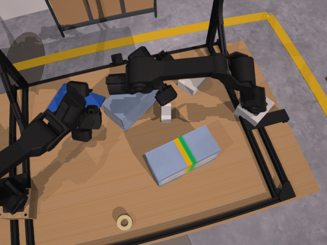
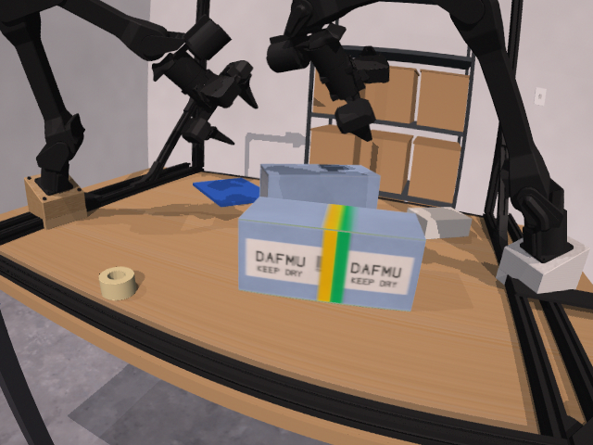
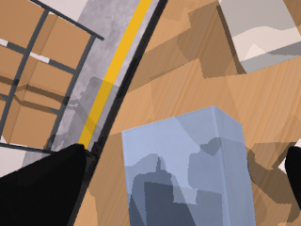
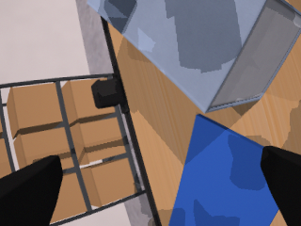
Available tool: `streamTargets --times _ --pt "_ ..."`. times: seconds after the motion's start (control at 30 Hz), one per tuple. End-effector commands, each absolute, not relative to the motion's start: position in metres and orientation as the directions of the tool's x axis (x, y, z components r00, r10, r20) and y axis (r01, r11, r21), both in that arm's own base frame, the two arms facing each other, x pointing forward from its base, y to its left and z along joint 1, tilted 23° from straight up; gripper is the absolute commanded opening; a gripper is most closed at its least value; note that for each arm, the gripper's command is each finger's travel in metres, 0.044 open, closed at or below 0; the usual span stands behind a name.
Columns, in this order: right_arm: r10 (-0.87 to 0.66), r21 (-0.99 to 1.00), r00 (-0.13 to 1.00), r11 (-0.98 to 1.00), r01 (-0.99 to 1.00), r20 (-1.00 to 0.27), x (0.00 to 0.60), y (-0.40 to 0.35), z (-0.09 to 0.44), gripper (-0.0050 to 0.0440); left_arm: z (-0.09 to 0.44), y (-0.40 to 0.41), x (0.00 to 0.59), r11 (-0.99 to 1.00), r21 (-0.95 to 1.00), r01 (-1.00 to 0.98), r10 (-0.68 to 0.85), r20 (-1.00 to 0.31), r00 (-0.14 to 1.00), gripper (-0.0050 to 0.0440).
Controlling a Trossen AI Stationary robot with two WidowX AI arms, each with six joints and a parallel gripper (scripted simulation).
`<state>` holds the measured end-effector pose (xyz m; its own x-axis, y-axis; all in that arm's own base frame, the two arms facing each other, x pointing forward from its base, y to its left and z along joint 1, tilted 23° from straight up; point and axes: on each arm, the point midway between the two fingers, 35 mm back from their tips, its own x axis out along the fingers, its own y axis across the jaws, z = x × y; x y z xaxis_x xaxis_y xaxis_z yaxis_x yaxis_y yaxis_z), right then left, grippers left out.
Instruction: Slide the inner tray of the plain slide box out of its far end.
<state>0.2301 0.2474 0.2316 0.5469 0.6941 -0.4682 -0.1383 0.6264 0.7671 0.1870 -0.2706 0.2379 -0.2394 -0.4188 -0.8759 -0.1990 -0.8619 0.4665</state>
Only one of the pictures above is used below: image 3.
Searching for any white rectangular block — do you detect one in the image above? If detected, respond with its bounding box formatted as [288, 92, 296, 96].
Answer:
[279, 138, 301, 174]

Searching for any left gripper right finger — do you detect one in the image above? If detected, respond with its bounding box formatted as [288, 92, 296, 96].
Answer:
[284, 146, 301, 210]

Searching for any grey rectangular box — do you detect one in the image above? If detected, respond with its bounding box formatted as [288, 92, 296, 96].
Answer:
[218, 0, 301, 73]

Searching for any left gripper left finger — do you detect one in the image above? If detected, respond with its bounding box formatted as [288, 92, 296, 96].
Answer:
[0, 143, 87, 226]

